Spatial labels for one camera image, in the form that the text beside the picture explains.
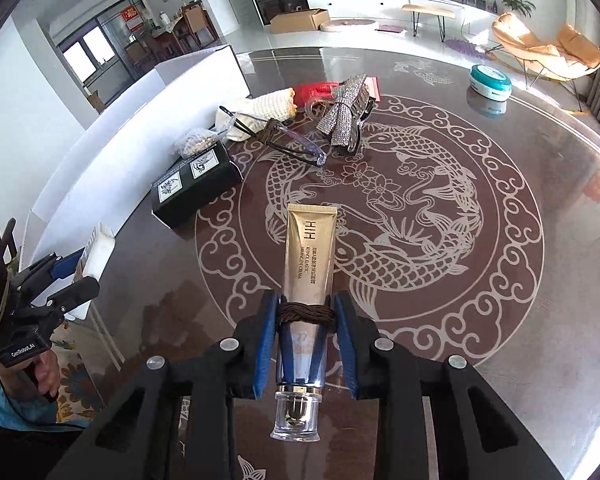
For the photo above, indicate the wooden bench table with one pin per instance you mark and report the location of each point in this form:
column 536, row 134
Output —
column 441, row 15

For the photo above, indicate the floral patterned cloth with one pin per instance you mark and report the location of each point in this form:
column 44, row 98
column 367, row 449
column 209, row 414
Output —
column 78, row 401

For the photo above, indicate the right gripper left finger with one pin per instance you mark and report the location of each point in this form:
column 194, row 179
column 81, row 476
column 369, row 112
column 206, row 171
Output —
column 134, row 437

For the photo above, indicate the clear safety glasses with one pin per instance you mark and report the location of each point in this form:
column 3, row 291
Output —
column 274, row 134

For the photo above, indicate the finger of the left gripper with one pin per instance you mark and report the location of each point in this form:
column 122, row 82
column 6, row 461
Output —
column 60, row 303
column 60, row 267

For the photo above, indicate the person's left hand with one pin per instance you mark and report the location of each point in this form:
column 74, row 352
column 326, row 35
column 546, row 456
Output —
column 35, row 378

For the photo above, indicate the leafy plant right of television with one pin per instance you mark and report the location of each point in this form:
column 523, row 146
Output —
column 523, row 7

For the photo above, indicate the gold cream tube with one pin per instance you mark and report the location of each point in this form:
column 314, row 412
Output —
column 304, row 320

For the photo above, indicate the cotton swab pack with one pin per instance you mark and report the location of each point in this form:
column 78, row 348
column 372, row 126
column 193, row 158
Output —
column 196, row 140

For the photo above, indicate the white tv cabinet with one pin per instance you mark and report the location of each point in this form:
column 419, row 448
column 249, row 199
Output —
column 393, row 9

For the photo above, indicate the brown cardboard box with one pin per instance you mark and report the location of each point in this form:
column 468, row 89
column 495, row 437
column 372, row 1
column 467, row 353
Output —
column 299, row 21

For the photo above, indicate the white cardboard storage box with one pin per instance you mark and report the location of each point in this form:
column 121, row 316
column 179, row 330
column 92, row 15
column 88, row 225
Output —
column 111, row 168

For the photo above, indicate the white lotion tube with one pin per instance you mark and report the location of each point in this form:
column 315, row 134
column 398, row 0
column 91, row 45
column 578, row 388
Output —
column 95, row 255

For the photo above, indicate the red plastic bag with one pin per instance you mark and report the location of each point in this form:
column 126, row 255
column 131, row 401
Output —
column 323, row 89

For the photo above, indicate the teal white round tin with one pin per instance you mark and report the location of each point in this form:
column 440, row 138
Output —
column 490, row 83

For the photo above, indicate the orange lounge chair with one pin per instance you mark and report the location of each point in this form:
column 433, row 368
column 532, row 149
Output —
column 570, row 56

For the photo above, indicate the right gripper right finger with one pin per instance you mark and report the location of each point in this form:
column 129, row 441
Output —
column 476, row 434

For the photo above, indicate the black box white labels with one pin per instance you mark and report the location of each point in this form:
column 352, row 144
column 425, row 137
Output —
column 193, row 183

